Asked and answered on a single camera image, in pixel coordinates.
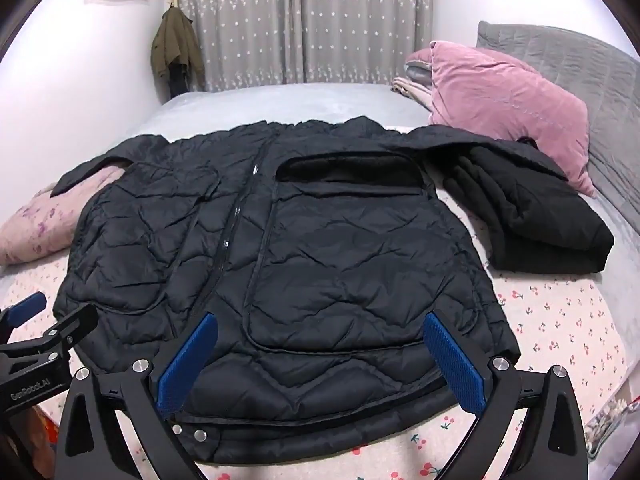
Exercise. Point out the patterned cloth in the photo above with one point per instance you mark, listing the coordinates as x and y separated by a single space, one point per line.
605 422

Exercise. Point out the pink velvet pillow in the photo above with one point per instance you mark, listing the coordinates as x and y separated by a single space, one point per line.
500 100

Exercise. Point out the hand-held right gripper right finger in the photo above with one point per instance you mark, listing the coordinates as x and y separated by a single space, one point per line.
455 365

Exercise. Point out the cherry print bed sheet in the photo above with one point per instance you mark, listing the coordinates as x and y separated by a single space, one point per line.
550 320

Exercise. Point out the hanging dark garment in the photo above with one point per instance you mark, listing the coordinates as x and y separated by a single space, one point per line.
177 80

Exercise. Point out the black quilted puffer jacket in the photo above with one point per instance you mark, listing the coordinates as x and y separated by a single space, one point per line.
350 260

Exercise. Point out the grey star-patterned curtain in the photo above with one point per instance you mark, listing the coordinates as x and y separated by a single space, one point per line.
300 20

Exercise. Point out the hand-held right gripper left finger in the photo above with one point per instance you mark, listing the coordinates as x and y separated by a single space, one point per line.
185 365

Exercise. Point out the grey quilted headboard cushion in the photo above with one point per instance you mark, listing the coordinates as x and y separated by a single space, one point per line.
590 75

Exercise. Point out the hanging olive jacket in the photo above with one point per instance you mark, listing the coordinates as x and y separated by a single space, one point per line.
175 40

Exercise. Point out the folded grey blanket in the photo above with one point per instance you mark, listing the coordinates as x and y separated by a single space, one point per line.
417 65

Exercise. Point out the pink floral folded quilt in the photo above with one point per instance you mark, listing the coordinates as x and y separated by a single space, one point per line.
35 225

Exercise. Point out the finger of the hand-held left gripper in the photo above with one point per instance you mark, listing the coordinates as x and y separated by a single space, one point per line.
72 330
27 310

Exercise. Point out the folded beige blanket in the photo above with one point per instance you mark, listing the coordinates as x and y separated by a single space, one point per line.
412 91

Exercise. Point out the folded black clothes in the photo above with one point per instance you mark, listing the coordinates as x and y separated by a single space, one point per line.
540 230

